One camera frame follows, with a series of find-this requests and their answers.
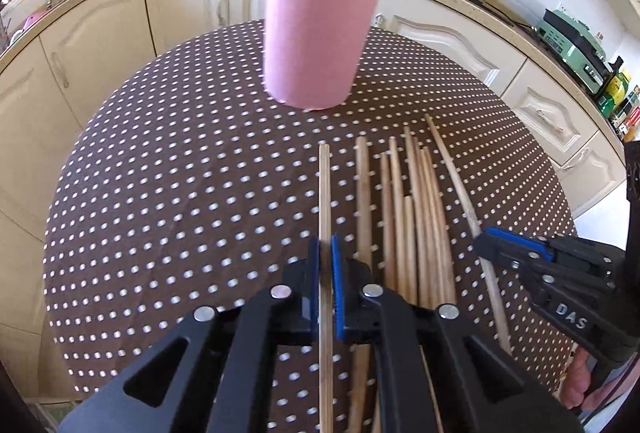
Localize wooden chopstick five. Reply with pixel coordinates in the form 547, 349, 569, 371
404, 196, 419, 304

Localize wooden chopstick three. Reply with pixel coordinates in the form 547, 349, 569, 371
380, 152, 397, 290

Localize wooden chopstick seven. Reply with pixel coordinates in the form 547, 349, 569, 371
419, 148, 442, 309

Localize wooden chopstick two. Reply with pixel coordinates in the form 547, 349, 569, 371
348, 136, 372, 433

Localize wooden chopstick six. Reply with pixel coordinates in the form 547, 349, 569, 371
404, 125, 431, 307

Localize wooden chopstick nine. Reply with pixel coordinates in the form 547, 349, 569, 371
424, 113, 512, 355

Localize wooden chopstick four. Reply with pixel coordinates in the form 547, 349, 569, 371
388, 137, 408, 297

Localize person right hand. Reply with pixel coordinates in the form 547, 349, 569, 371
560, 347, 615, 411

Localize brown polka dot tablecloth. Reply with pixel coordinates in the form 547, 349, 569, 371
43, 21, 574, 394

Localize green electric cooker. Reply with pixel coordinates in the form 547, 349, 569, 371
536, 9, 608, 96

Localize pink cylindrical cup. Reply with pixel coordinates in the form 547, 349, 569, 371
264, 0, 378, 110

